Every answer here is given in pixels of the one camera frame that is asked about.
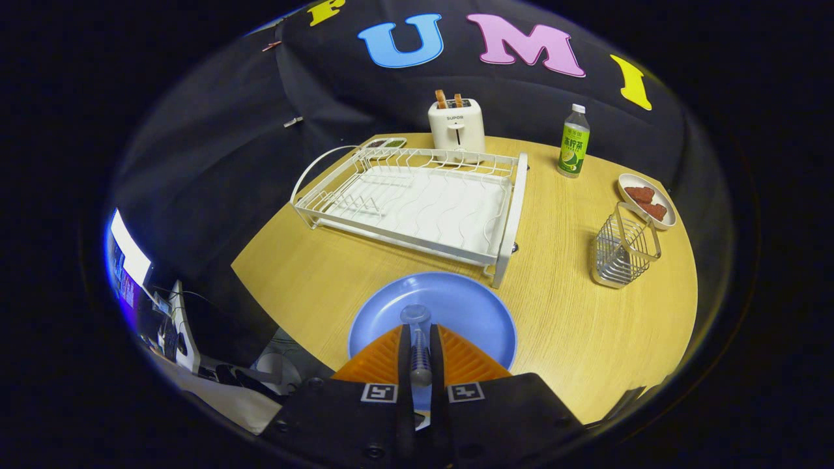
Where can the white stand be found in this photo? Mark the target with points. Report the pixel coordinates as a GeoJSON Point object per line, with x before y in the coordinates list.
{"type": "Point", "coordinates": [184, 339]}

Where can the silver clip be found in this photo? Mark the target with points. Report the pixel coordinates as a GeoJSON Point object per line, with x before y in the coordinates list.
{"type": "Point", "coordinates": [293, 122]}

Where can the black backdrop cloth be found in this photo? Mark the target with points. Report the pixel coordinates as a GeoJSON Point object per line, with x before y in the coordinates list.
{"type": "Point", "coordinates": [228, 163]}

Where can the lit computer monitor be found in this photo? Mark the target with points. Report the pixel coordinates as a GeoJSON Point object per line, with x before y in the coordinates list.
{"type": "Point", "coordinates": [130, 251]}

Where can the copper clip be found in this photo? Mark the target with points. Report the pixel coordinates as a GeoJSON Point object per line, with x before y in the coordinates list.
{"type": "Point", "coordinates": [272, 46]}

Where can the red meat piece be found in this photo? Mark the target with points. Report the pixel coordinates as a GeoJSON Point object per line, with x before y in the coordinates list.
{"type": "Point", "coordinates": [655, 211]}
{"type": "Point", "coordinates": [640, 194]}

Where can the white divided snack tray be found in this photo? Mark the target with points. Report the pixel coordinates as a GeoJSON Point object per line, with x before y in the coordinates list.
{"type": "Point", "coordinates": [384, 142]}

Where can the small white oval dish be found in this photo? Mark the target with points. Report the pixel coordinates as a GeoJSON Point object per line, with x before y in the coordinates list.
{"type": "Point", "coordinates": [627, 182]}

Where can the blue plate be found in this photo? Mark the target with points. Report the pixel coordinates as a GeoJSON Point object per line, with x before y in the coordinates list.
{"type": "Point", "coordinates": [456, 299]}

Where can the green label drink bottle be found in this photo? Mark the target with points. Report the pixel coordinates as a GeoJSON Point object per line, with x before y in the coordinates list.
{"type": "Point", "coordinates": [573, 150]}

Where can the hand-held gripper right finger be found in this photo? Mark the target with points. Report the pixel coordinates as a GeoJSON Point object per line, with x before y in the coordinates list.
{"type": "Point", "coordinates": [437, 391]}

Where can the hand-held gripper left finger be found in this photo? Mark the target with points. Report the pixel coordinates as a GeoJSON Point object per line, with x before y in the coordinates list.
{"type": "Point", "coordinates": [404, 391]}

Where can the white toaster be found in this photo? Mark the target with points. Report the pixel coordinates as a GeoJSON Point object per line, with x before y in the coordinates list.
{"type": "Point", "coordinates": [456, 133]}

